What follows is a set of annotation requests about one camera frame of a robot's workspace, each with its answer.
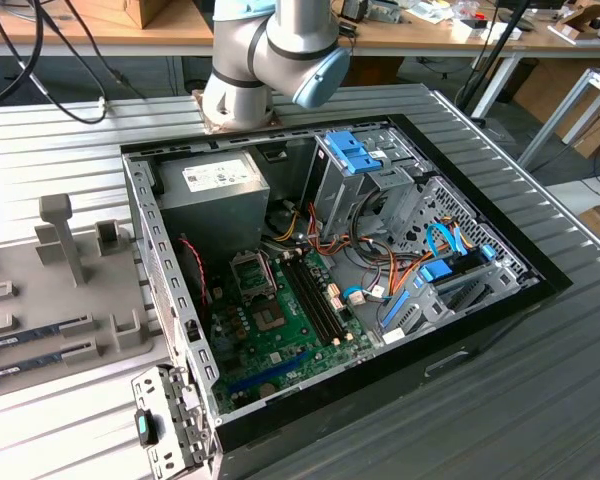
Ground metal socket cover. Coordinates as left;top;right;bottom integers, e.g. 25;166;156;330
228;248;277;306

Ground wire locking lever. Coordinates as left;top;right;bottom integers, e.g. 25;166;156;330
260;248;279;301

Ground CPU socket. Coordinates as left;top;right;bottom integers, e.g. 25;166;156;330
249;303;287;335

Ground grey parts rack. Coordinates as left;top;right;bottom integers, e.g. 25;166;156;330
0;192;157;401

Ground blue RAM stick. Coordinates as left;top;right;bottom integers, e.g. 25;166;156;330
0;352;64;386
0;322;62;351

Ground black case fan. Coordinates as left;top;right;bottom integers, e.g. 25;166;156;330
173;230;216;309

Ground grey power supply unit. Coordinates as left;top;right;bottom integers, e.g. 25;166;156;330
152;148;272;261

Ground cardboard box on desk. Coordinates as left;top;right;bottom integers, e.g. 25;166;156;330
119;0;174;30

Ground long wooden desk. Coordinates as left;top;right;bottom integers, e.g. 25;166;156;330
0;0;600;59

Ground black blue case latch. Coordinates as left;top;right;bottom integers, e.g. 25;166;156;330
133;408;160;448

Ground green motherboard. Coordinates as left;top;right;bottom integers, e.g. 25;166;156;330
207;247;381;416

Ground blue expansion slot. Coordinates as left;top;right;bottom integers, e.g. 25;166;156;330
232;349;311;396

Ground RAM slot black clips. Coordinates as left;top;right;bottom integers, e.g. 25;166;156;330
282;259;334;347
295;255;347;343

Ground RAM slot white clips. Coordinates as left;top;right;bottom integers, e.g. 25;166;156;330
288;257;340;345
301;253;354;341

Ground grey metal drive cage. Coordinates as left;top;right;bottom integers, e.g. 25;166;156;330
299;127;431;241

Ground blue drive latch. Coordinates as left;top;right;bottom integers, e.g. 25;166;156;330
324;128;389;176

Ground empty blue disk carrier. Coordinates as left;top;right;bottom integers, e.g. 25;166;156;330
377;287;414;331

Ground black PC case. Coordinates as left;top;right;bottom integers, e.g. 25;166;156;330
119;113;574;480

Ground hard disk in blue carrier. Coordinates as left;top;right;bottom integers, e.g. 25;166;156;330
418;247;486;286

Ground perforated metal disk bay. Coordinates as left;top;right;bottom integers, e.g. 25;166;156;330
377;174;541;346

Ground small white box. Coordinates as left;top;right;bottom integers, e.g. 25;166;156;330
452;17;524;44

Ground black stand pole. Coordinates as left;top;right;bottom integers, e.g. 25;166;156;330
454;0;536;121

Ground large brown cardboard box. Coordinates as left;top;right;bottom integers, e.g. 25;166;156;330
512;59;600;161

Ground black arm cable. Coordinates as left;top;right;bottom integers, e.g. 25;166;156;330
0;0;149;174

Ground red fan wire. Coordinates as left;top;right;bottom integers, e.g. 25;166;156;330
178;235;212;304

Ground yellow black power wires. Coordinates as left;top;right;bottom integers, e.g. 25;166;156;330
264;207;304;246

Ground blue wire white plug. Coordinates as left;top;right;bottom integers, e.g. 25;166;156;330
340;284;377;307

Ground orange red power wires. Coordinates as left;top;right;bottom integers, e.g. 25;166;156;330
304;199;431;304

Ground light blue data wire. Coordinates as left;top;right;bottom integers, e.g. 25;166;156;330
423;222;465;260

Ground grey metal shelf frame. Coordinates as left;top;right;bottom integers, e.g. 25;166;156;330
517;67;600;171

